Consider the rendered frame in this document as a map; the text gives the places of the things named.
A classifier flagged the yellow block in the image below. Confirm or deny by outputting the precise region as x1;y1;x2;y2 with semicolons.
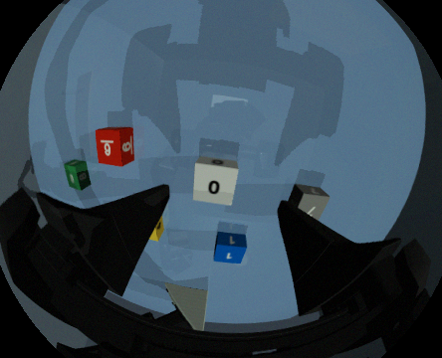
149;216;164;242

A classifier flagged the blue block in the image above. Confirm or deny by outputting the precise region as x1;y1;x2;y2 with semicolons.
213;232;248;264

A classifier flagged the red block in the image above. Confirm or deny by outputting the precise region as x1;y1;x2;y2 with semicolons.
95;127;134;167

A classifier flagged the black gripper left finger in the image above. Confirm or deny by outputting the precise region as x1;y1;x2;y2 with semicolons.
37;184;170;297

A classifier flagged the green block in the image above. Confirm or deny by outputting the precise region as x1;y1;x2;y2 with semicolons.
63;159;91;191

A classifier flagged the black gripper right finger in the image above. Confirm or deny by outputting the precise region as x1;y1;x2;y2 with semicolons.
277;200;401;315

